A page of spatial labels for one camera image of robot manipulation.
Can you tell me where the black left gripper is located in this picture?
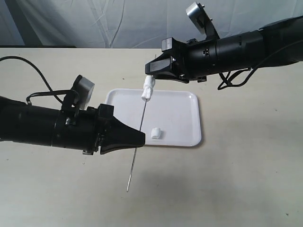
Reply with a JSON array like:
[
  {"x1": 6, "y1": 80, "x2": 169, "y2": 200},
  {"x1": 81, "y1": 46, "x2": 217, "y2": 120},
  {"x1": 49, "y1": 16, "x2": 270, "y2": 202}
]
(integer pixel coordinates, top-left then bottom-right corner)
[{"x1": 54, "y1": 104, "x2": 145, "y2": 155}]

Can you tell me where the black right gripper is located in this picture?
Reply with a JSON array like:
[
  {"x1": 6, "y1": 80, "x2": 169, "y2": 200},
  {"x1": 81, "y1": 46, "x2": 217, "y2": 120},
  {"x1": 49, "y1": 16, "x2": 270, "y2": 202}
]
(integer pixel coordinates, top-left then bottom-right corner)
[{"x1": 145, "y1": 37, "x2": 220, "y2": 83}]

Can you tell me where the white marshmallow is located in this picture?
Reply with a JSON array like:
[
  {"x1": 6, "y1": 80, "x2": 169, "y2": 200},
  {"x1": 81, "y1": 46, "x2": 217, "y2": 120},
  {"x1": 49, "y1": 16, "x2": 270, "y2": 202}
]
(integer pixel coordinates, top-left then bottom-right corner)
[
  {"x1": 151, "y1": 127, "x2": 161, "y2": 139},
  {"x1": 141, "y1": 87, "x2": 153, "y2": 102},
  {"x1": 143, "y1": 75, "x2": 155, "y2": 89}
]

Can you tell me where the thin metal skewer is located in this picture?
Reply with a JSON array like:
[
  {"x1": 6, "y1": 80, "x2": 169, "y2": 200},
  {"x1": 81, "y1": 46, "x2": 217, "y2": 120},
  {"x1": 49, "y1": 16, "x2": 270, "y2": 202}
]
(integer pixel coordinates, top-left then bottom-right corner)
[{"x1": 126, "y1": 99, "x2": 149, "y2": 192}]

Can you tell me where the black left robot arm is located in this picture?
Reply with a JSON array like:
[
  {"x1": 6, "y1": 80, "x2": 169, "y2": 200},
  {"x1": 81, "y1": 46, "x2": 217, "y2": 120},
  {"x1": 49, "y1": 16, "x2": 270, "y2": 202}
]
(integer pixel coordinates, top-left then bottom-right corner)
[{"x1": 0, "y1": 97, "x2": 145, "y2": 155}]

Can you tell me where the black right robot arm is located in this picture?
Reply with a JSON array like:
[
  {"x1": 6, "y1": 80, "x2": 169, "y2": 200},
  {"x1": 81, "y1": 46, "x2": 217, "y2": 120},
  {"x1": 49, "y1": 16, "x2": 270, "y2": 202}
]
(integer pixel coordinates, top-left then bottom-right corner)
[{"x1": 145, "y1": 16, "x2": 303, "y2": 83}]

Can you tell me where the white plastic tray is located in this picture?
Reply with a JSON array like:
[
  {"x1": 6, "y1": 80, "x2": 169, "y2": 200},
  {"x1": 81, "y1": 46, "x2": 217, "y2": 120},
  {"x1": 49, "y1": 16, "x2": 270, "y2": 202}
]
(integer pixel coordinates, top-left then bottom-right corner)
[{"x1": 105, "y1": 88, "x2": 202, "y2": 147}]

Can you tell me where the white backdrop curtain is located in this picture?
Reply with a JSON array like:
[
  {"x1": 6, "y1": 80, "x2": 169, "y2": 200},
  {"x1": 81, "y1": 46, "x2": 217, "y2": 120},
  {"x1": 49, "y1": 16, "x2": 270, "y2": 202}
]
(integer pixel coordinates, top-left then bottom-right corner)
[{"x1": 0, "y1": 0, "x2": 303, "y2": 48}]

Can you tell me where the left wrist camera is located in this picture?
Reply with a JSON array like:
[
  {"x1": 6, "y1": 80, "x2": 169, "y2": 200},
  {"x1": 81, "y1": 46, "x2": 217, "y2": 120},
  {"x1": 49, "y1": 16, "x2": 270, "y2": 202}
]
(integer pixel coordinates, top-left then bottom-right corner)
[{"x1": 62, "y1": 75, "x2": 95, "y2": 110}]

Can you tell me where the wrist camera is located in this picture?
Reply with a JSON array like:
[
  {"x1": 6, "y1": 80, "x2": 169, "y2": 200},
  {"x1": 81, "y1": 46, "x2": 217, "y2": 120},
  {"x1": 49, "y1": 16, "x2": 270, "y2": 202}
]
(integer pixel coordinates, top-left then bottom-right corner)
[
  {"x1": 62, "y1": 75, "x2": 95, "y2": 110},
  {"x1": 186, "y1": 2, "x2": 220, "y2": 40}
]

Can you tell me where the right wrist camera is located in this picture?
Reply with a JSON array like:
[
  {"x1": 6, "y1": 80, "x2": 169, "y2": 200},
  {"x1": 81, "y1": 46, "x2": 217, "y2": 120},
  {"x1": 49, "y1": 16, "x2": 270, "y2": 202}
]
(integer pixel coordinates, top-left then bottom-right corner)
[{"x1": 186, "y1": 2, "x2": 220, "y2": 40}]

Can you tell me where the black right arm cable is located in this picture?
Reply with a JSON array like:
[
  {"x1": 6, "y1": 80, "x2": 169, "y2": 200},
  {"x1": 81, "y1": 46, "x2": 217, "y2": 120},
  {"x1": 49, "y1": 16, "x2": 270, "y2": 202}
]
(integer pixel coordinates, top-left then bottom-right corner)
[{"x1": 217, "y1": 40, "x2": 303, "y2": 90}]

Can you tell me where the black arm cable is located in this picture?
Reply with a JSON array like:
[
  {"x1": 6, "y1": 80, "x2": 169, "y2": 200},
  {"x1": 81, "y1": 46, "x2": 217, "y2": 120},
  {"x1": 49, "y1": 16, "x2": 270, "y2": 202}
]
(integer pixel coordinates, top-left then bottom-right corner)
[
  {"x1": 0, "y1": 56, "x2": 71, "y2": 105},
  {"x1": 217, "y1": 40, "x2": 303, "y2": 90}
]

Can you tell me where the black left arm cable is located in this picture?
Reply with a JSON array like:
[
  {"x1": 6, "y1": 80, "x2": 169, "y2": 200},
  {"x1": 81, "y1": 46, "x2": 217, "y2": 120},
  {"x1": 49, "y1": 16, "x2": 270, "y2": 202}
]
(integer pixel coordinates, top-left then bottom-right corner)
[{"x1": 0, "y1": 56, "x2": 71, "y2": 105}]

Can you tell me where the dark frame behind table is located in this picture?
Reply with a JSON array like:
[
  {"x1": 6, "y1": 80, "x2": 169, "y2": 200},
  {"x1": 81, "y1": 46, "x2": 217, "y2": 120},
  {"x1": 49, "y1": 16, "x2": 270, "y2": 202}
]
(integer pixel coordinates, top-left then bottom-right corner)
[{"x1": 0, "y1": 45, "x2": 76, "y2": 49}]

